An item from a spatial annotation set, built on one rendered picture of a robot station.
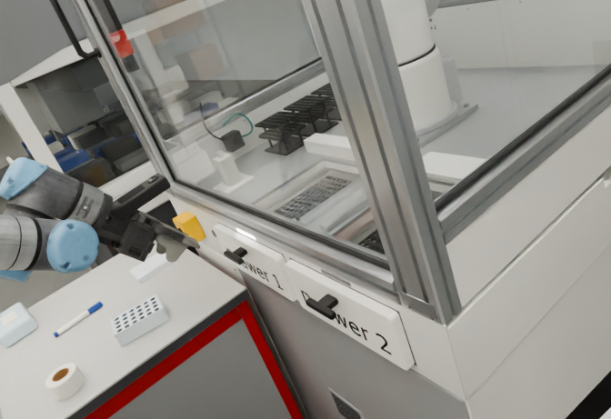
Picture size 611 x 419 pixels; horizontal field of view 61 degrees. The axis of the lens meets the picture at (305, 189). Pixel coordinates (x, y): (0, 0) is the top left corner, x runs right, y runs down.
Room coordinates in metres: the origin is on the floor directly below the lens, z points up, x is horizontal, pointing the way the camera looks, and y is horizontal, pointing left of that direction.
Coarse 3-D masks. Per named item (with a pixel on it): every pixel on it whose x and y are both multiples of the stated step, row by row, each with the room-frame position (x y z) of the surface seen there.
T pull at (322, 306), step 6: (306, 300) 0.73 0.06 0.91; (312, 300) 0.73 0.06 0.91; (324, 300) 0.72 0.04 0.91; (330, 300) 0.71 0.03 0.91; (336, 300) 0.71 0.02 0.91; (312, 306) 0.72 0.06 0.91; (318, 306) 0.71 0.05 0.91; (324, 306) 0.70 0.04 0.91; (330, 306) 0.70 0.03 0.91; (318, 312) 0.71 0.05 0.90; (324, 312) 0.69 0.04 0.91; (330, 312) 0.68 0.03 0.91; (330, 318) 0.68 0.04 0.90
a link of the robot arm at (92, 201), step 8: (88, 192) 0.87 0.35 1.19; (96, 192) 0.88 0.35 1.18; (80, 200) 0.85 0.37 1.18; (88, 200) 0.86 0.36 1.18; (96, 200) 0.87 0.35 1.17; (104, 200) 0.88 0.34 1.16; (80, 208) 0.85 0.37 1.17; (88, 208) 0.85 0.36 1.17; (96, 208) 0.86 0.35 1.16; (72, 216) 0.85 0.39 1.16; (80, 216) 0.85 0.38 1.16; (88, 216) 0.85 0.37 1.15; (96, 216) 0.86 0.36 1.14
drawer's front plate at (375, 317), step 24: (288, 264) 0.84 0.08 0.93; (312, 288) 0.78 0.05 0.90; (336, 288) 0.71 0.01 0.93; (312, 312) 0.82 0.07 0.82; (336, 312) 0.73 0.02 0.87; (360, 312) 0.66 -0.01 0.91; (384, 312) 0.62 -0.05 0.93; (360, 336) 0.69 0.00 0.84; (384, 336) 0.62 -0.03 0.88; (408, 360) 0.60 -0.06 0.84
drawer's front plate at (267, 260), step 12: (216, 228) 1.11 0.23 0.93; (228, 228) 1.08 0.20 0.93; (228, 240) 1.06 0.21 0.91; (240, 240) 1.00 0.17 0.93; (252, 240) 0.98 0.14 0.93; (252, 252) 0.97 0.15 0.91; (264, 252) 0.92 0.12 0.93; (276, 252) 0.90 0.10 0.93; (252, 264) 1.00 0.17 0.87; (264, 264) 0.94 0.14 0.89; (276, 264) 0.88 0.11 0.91; (264, 276) 0.96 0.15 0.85; (276, 276) 0.90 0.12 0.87; (288, 276) 0.88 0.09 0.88; (276, 288) 0.93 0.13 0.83; (288, 288) 0.87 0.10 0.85
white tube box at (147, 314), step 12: (144, 300) 1.14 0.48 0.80; (156, 300) 1.12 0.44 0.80; (132, 312) 1.11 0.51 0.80; (144, 312) 1.09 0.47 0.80; (156, 312) 1.07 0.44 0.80; (120, 324) 1.07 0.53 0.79; (132, 324) 1.05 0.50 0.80; (144, 324) 1.05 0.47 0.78; (156, 324) 1.06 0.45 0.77; (120, 336) 1.04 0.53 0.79; (132, 336) 1.04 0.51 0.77
